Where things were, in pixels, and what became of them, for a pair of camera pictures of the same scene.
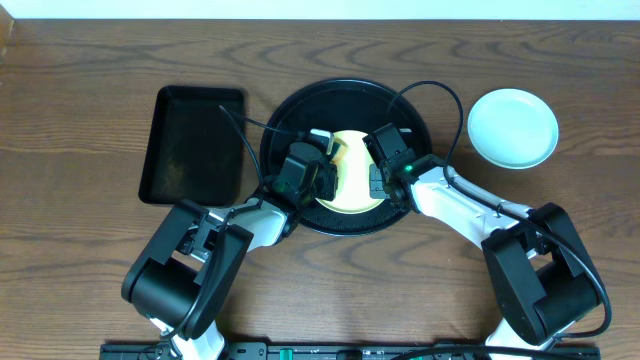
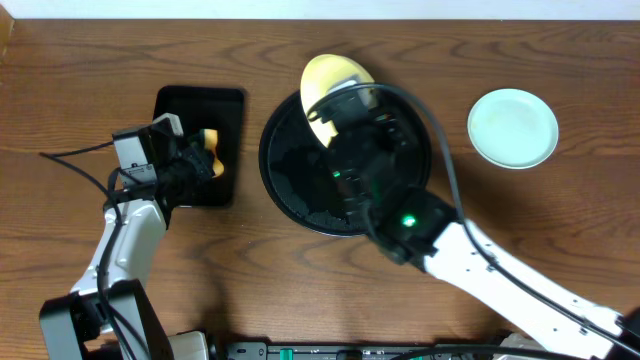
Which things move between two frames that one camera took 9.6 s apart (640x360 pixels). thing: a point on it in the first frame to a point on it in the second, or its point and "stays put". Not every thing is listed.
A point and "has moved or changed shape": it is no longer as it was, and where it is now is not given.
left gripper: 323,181 to 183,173
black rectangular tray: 194,150 stays put
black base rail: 343,351 stays put
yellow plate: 353,172 has moved or changed shape
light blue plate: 512,128 stays put
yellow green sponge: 341,151 has moved or changed shape
